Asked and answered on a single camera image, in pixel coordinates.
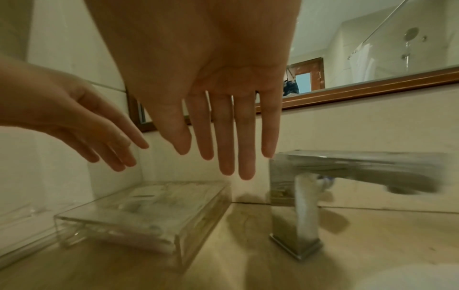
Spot person's right hand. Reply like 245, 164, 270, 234
84, 0, 302, 181

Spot person's left hand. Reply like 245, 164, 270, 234
0, 55, 150, 172

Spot clear acrylic box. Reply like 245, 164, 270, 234
54, 181, 233, 274

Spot chrome square faucet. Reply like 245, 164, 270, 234
268, 150, 450, 261

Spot wood framed wall mirror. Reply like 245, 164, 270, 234
127, 0, 459, 133

